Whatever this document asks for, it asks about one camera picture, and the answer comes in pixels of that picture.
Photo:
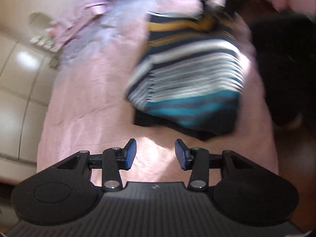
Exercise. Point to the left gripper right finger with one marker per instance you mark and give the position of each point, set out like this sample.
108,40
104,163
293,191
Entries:
195,160

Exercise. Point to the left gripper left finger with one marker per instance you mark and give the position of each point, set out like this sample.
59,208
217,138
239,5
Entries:
115,159

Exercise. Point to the striped knit sweater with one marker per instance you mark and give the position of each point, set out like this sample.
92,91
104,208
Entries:
190,77

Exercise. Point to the dark clothes pile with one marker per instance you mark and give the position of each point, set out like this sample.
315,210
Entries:
284,56

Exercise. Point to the pink bed sheet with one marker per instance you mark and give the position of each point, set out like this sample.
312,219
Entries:
87,109

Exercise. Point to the folded lilac pillowcase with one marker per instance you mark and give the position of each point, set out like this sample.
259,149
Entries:
66,29

